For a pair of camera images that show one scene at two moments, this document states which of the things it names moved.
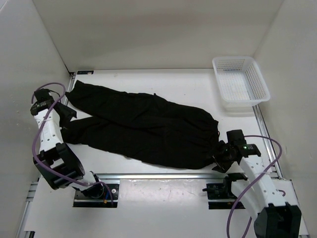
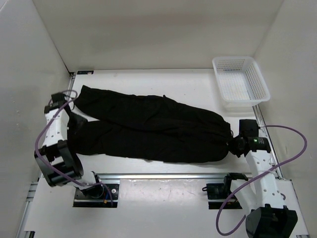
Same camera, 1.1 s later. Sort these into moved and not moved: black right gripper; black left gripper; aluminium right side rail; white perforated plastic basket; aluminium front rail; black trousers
Moved: black left gripper; black trousers; black right gripper
Not moved: aluminium front rail; white perforated plastic basket; aluminium right side rail
